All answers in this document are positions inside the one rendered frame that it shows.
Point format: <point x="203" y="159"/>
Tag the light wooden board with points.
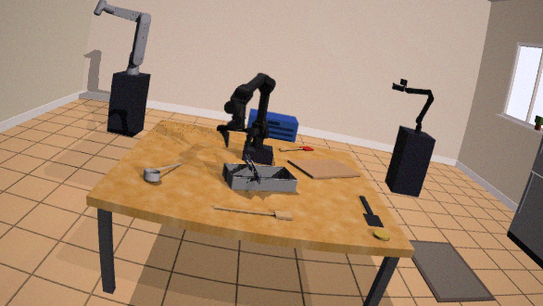
<point x="323" y="168"/>

